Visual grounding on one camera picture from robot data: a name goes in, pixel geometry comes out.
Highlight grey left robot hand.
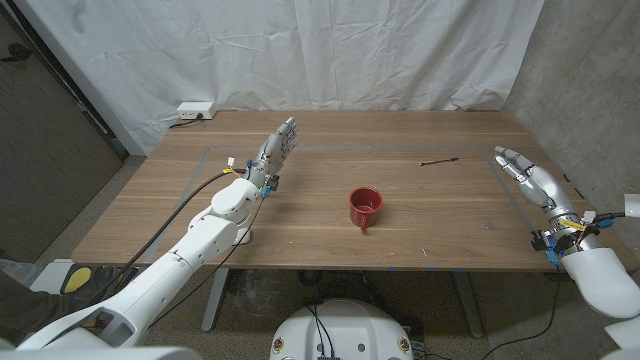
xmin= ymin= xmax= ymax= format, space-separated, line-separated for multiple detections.
xmin=245 ymin=116 xmax=300 ymax=199

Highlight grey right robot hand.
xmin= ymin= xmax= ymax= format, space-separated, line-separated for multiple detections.
xmin=493 ymin=145 xmax=609 ymax=266

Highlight red mug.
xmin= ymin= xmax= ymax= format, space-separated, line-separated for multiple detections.
xmin=348 ymin=186 xmax=385 ymax=230

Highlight white power strip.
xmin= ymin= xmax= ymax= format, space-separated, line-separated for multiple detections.
xmin=176 ymin=101 xmax=218 ymax=121

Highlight white backdrop cloth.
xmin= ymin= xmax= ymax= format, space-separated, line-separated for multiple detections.
xmin=14 ymin=0 xmax=546 ymax=156

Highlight grey table leg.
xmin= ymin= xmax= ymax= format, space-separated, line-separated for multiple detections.
xmin=201 ymin=268 xmax=230 ymax=333
xmin=452 ymin=271 xmax=485 ymax=340

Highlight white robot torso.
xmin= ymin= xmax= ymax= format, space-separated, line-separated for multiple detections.
xmin=269 ymin=298 xmax=415 ymax=360

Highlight black floor power strip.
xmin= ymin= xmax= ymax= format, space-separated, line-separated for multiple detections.
xmin=407 ymin=324 xmax=426 ymax=360

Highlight dark door panel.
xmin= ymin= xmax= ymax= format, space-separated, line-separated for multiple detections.
xmin=0 ymin=4 xmax=126 ymax=264

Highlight black and yellow object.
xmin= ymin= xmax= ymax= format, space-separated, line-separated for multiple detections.
xmin=59 ymin=264 xmax=94 ymax=295

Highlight white floor box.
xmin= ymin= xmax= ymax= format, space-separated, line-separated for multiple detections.
xmin=28 ymin=258 xmax=76 ymax=295

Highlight dark grey fabric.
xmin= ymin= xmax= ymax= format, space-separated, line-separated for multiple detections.
xmin=0 ymin=267 xmax=136 ymax=346

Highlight black power strip cord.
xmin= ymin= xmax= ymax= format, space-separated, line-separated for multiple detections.
xmin=168 ymin=113 xmax=204 ymax=130

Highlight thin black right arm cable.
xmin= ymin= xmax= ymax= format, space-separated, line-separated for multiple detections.
xmin=479 ymin=264 xmax=561 ymax=360

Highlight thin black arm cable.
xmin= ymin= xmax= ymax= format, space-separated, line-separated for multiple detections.
xmin=148 ymin=193 xmax=266 ymax=327
xmin=479 ymin=264 xmax=561 ymax=360

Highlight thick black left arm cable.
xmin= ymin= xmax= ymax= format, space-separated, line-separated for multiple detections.
xmin=102 ymin=168 xmax=249 ymax=296

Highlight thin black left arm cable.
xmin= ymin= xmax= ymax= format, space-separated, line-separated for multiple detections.
xmin=148 ymin=193 xmax=266 ymax=327

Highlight black cable bundle under table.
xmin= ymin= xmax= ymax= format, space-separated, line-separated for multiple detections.
xmin=299 ymin=269 xmax=401 ymax=321

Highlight black torso cables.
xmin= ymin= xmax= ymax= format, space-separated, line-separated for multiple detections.
xmin=305 ymin=303 xmax=336 ymax=359

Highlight black door handle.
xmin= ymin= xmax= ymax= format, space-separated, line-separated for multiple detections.
xmin=0 ymin=42 xmax=34 ymax=64

